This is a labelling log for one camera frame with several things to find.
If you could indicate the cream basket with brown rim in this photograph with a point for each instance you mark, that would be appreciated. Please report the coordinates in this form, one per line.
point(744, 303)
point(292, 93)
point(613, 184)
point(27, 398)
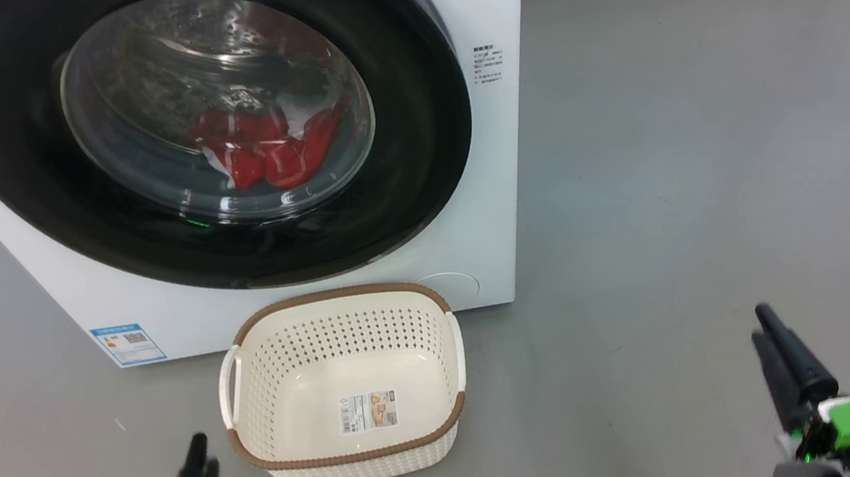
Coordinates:
point(343, 360)

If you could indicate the blue energy label sticker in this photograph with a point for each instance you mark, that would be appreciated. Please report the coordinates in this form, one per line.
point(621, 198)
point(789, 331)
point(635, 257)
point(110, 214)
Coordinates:
point(129, 344)

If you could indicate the white front-load washing machine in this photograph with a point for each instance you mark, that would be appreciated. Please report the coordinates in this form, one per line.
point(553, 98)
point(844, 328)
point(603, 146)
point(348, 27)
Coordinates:
point(499, 182)

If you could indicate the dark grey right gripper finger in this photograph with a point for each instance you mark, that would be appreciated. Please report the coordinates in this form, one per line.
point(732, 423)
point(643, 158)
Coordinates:
point(804, 367)
point(787, 397)

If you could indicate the printed instruction sticker label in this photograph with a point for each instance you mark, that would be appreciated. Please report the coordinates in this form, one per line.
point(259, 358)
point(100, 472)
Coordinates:
point(369, 411)

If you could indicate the small black text sticker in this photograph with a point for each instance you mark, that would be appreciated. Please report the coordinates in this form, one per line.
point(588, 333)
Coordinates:
point(489, 63)

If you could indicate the red and white clothes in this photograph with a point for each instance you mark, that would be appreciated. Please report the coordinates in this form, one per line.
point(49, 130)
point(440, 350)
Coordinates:
point(280, 159)

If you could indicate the round white filter cover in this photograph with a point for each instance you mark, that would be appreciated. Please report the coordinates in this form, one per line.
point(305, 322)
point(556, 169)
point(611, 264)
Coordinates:
point(454, 285)

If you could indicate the black glass washing machine door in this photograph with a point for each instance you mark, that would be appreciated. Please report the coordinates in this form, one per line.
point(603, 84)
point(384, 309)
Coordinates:
point(412, 128)

